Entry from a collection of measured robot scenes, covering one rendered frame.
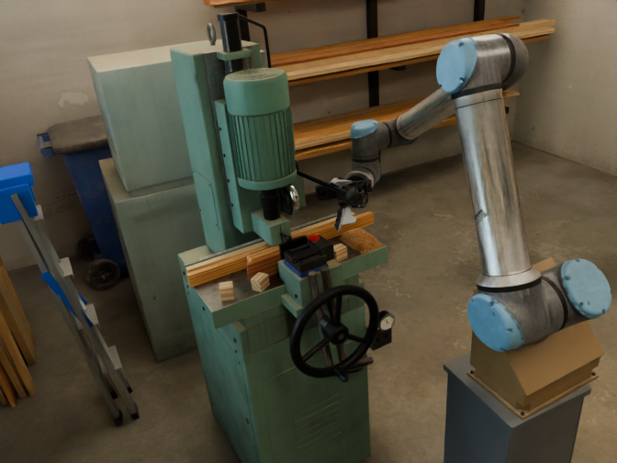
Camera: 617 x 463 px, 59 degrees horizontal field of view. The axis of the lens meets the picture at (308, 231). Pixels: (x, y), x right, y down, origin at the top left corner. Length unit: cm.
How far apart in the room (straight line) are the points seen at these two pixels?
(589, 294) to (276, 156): 87
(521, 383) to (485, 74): 83
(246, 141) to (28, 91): 243
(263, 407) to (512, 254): 92
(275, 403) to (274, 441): 16
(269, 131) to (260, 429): 95
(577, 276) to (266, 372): 92
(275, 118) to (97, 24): 239
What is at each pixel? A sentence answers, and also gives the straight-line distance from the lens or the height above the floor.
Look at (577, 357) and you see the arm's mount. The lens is 177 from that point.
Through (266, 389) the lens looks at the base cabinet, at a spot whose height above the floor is 55.
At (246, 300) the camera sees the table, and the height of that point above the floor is 89.
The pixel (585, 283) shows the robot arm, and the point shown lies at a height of 99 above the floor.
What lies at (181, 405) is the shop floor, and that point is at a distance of 262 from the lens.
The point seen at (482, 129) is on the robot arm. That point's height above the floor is 137.
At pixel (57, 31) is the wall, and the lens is 375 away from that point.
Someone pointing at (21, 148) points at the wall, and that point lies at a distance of 386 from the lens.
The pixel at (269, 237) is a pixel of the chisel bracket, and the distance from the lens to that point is 166.
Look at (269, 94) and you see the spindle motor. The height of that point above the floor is 143.
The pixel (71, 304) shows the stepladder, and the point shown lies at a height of 64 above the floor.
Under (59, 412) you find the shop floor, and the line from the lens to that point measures 283.
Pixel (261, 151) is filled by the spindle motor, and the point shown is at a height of 128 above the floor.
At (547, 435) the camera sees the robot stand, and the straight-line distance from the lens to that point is 188.
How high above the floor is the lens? 176
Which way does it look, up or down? 27 degrees down
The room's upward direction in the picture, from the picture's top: 5 degrees counter-clockwise
